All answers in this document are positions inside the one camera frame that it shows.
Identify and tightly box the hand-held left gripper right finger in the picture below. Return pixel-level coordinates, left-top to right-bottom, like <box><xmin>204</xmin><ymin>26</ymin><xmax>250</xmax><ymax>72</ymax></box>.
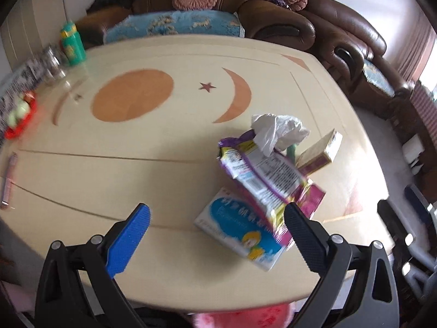
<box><xmin>283</xmin><ymin>202</ymin><xmax>400</xmax><ymax>328</ymax></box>

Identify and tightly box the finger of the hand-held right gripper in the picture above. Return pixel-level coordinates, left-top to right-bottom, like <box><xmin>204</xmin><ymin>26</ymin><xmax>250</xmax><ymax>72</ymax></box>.
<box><xmin>377</xmin><ymin>199</ymin><xmax>405</xmax><ymax>250</ymax></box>

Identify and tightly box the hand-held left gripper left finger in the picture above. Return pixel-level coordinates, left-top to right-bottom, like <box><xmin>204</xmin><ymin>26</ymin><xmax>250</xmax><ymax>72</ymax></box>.
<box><xmin>34</xmin><ymin>203</ymin><xmax>151</xmax><ymax>328</ymax></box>

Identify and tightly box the purple snack wrapper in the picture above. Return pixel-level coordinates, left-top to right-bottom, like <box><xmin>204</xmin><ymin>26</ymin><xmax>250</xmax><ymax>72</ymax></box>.
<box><xmin>218</xmin><ymin>130</ymin><xmax>326</xmax><ymax>251</ymax></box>

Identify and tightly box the blue white medicine box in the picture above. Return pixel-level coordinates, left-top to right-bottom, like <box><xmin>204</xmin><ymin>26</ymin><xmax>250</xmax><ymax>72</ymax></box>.
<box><xmin>194</xmin><ymin>188</ymin><xmax>287</xmax><ymax>272</ymax></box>

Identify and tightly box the small beige carton box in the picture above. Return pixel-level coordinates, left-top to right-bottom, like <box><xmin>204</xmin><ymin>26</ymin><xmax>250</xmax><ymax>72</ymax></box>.
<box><xmin>295</xmin><ymin>130</ymin><xmax>344</xmax><ymax>176</ymax></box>

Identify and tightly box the red plastic bag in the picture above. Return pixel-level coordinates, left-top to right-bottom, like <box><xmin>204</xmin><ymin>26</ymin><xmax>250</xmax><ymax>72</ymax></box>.
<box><xmin>193</xmin><ymin>302</ymin><xmax>296</xmax><ymax>328</ymax></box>

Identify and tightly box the white tissue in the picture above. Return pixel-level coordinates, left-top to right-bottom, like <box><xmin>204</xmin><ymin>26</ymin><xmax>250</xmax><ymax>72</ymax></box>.
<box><xmin>251</xmin><ymin>113</ymin><xmax>311</xmax><ymax>156</ymax></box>

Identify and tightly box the white appliance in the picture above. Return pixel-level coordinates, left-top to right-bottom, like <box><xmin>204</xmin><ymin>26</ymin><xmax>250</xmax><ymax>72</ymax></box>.
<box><xmin>402</xmin><ymin>135</ymin><xmax>427</xmax><ymax>175</ymax></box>

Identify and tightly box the red striped cloth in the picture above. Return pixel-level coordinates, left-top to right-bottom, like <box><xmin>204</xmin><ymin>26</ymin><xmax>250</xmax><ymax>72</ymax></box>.
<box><xmin>410</xmin><ymin>82</ymin><xmax>437</xmax><ymax>137</ymax></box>

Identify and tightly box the pink pen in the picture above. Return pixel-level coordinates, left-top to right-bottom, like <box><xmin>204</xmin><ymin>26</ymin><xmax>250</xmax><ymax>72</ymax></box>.
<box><xmin>0</xmin><ymin>152</ymin><xmax>17</xmax><ymax>210</ymax></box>

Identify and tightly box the small blue patterned seat cover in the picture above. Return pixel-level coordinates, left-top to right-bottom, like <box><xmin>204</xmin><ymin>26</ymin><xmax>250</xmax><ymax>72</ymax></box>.
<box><xmin>362</xmin><ymin>60</ymin><xmax>397</xmax><ymax>98</ymax></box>

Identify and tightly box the red fruit tray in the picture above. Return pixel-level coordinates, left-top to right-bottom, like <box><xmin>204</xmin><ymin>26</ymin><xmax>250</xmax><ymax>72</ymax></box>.
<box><xmin>5</xmin><ymin>90</ymin><xmax>38</xmax><ymax>140</ymax></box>

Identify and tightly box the pink curtain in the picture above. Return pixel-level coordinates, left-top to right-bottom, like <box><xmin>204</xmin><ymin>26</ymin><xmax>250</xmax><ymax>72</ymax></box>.
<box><xmin>392</xmin><ymin>14</ymin><xmax>437</xmax><ymax>83</ymax></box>

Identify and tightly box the glass jar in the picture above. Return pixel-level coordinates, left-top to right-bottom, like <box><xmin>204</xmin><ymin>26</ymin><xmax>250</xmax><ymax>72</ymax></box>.
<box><xmin>44</xmin><ymin>44</ymin><xmax>69</xmax><ymax>86</ymax></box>

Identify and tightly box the black white patterned box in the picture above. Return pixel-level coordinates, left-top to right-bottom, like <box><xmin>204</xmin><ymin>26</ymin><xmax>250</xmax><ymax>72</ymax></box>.
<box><xmin>0</xmin><ymin>49</ymin><xmax>52</xmax><ymax>137</ymax></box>

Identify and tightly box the green bottle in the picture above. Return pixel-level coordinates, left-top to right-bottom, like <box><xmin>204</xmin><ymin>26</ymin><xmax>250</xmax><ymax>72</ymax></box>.
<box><xmin>60</xmin><ymin>20</ymin><xmax>87</xmax><ymax>66</ymax></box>

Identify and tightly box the short brown leather sofa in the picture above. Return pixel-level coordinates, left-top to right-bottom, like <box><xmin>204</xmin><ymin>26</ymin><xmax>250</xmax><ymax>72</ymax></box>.
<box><xmin>300</xmin><ymin>0</ymin><xmax>415</xmax><ymax>117</ymax></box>

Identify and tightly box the large blue patterned seat cover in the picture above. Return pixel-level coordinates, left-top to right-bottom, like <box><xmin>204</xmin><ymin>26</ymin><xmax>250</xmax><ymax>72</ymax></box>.
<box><xmin>103</xmin><ymin>10</ymin><xmax>246</xmax><ymax>43</ymax></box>

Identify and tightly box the long brown leather sofa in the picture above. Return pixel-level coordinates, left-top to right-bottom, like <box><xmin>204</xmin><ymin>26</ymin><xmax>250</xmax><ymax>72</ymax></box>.
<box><xmin>75</xmin><ymin>0</ymin><xmax>316</xmax><ymax>46</ymax></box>

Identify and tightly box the beige cabinet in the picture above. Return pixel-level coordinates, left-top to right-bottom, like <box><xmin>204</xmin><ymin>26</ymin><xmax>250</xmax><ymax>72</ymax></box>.
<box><xmin>0</xmin><ymin>0</ymin><xmax>69</xmax><ymax>72</ymax></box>

